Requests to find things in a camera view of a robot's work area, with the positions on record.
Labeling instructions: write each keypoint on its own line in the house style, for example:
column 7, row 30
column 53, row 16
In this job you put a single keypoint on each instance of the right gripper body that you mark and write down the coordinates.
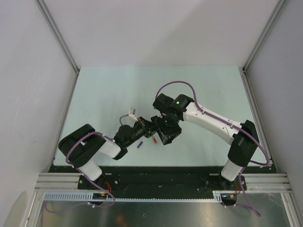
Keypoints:
column 168, row 126

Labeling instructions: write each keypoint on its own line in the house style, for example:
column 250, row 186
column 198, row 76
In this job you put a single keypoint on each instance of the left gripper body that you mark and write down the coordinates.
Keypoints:
column 138, row 131

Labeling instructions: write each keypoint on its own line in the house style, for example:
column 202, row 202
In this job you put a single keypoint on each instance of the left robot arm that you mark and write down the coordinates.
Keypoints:
column 83, row 144

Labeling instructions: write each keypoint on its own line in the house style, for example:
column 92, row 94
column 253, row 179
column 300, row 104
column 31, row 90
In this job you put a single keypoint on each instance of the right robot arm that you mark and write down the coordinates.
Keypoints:
column 242, row 137

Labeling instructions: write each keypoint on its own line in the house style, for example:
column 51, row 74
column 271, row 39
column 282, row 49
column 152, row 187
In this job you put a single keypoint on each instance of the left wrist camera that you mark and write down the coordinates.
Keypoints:
column 131, row 114

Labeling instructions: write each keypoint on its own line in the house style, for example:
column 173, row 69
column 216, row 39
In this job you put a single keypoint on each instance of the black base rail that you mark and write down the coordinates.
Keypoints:
column 160, row 182

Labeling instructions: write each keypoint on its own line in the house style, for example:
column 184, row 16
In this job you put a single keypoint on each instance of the white cable duct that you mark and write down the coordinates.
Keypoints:
column 100, row 197

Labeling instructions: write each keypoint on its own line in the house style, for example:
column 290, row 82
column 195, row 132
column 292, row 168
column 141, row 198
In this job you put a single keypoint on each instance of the left aluminium frame post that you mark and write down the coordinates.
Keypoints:
column 57, row 34

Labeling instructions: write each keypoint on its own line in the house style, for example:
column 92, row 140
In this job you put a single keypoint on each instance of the aluminium frame post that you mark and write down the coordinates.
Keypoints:
column 57, row 34
column 273, row 18

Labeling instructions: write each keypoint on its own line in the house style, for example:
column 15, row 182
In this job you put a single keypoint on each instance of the right aluminium frame post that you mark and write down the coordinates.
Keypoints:
column 273, row 18

